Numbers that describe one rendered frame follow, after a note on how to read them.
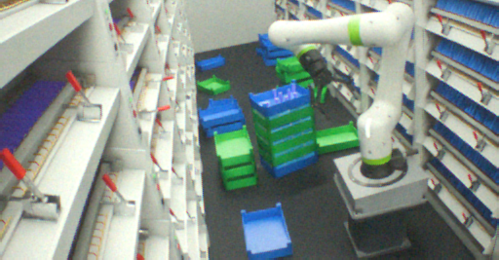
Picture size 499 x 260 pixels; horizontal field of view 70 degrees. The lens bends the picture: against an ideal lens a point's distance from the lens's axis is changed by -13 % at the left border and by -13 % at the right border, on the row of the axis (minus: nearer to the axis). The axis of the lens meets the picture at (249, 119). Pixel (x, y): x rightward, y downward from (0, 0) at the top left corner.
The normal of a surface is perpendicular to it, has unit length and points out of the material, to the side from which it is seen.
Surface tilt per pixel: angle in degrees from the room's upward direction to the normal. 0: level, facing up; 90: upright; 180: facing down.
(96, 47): 90
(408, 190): 90
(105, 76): 90
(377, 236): 90
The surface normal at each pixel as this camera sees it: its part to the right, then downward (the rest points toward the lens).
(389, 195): 0.08, 0.42
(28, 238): 0.14, -0.91
